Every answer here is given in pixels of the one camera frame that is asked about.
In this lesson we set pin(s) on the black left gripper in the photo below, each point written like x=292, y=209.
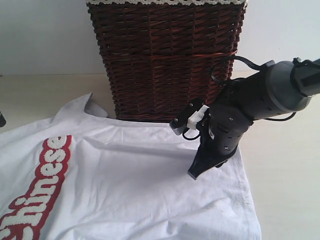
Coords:
x=2, y=120

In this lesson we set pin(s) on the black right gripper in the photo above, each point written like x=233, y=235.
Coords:
x=226, y=126

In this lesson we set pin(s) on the white shirt with red lettering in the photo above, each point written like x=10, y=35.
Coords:
x=83, y=176

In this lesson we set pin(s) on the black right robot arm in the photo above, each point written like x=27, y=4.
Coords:
x=277, y=89

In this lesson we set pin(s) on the dark brown wicker basket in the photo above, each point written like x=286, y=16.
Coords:
x=159, y=56

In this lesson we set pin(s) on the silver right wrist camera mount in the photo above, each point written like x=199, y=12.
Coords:
x=188, y=118

